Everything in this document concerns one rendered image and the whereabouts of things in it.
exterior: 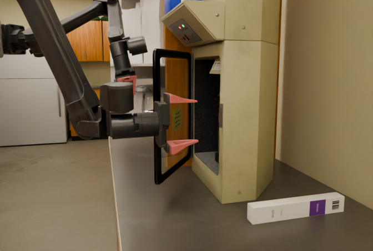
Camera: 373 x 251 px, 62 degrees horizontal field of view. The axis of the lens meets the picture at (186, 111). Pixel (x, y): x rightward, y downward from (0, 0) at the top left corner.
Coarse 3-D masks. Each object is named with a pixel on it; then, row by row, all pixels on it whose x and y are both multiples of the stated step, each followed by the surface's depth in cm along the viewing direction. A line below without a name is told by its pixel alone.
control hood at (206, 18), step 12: (192, 0) 81; (168, 12) 99; (180, 12) 87; (192, 12) 81; (204, 12) 82; (216, 12) 83; (168, 24) 107; (192, 24) 88; (204, 24) 82; (216, 24) 83; (204, 36) 88; (216, 36) 83
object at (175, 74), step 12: (156, 48) 87; (168, 60) 95; (180, 60) 104; (168, 72) 95; (180, 72) 105; (168, 84) 95; (180, 84) 105; (180, 96) 106; (180, 108) 107; (180, 120) 107; (168, 132) 97; (180, 132) 108; (156, 144) 89; (156, 156) 90; (168, 156) 98; (180, 156) 109; (156, 168) 90; (168, 168) 99; (156, 180) 91
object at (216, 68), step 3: (216, 57) 100; (219, 57) 98; (216, 60) 99; (219, 60) 97; (216, 63) 98; (219, 63) 97; (213, 66) 99; (216, 66) 97; (219, 66) 96; (213, 69) 98; (216, 69) 97; (219, 69) 96; (210, 72) 100; (213, 72) 98; (216, 72) 96; (219, 72) 95
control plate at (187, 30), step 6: (174, 24) 101; (180, 24) 96; (186, 24) 92; (174, 30) 106; (180, 30) 101; (186, 30) 96; (192, 30) 92; (180, 36) 107; (192, 36) 97; (198, 36) 92; (186, 42) 107; (192, 42) 102
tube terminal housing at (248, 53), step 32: (224, 0) 83; (256, 0) 85; (224, 32) 84; (256, 32) 86; (224, 64) 85; (256, 64) 88; (224, 96) 86; (256, 96) 89; (224, 128) 88; (256, 128) 90; (192, 160) 120; (224, 160) 89; (256, 160) 92; (224, 192) 91; (256, 192) 94
